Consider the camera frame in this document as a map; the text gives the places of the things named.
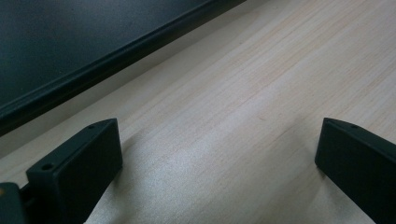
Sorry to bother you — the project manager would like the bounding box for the black two-tier metal rack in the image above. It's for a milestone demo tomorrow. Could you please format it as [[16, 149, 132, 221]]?
[[0, 0, 248, 138]]

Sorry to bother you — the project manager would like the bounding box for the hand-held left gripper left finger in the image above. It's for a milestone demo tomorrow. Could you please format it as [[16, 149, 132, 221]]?
[[25, 118, 123, 224]]

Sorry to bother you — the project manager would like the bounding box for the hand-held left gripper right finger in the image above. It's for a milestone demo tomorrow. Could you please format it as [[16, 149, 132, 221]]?
[[314, 117, 396, 224]]

